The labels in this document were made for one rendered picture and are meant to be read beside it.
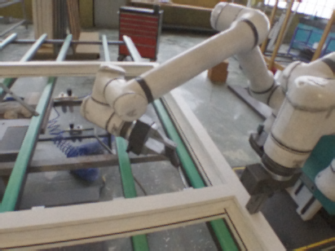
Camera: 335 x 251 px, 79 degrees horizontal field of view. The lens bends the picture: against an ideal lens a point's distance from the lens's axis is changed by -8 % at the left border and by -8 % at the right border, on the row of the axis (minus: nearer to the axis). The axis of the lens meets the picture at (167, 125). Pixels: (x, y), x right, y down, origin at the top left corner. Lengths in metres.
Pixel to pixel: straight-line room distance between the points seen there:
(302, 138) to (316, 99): 0.08
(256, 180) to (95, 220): 0.37
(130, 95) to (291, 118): 0.38
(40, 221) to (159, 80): 0.46
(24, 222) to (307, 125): 0.60
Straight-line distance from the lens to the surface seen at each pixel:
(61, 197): 1.09
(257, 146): 0.52
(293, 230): 1.53
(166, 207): 0.57
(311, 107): 0.41
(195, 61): 0.69
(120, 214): 0.55
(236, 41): 0.79
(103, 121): 0.75
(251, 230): 0.62
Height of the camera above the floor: 1.39
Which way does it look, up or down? 34 degrees down
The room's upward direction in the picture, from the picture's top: 9 degrees clockwise
